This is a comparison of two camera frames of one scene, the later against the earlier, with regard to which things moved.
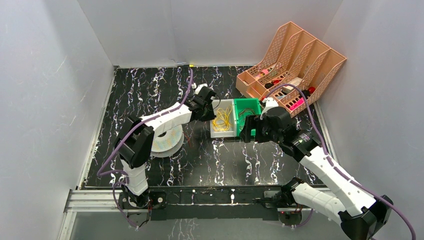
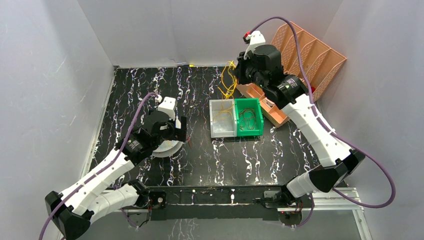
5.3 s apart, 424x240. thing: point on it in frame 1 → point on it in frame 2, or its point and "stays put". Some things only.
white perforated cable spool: [168, 143] stays put
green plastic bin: [244, 107] stays put
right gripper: [253, 122] → [241, 64]
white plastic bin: [224, 124] stays put
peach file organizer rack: [296, 72] stays put
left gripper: [205, 108] → [180, 133]
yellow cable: [222, 123] → [229, 80]
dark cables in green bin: [242, 121] stays put
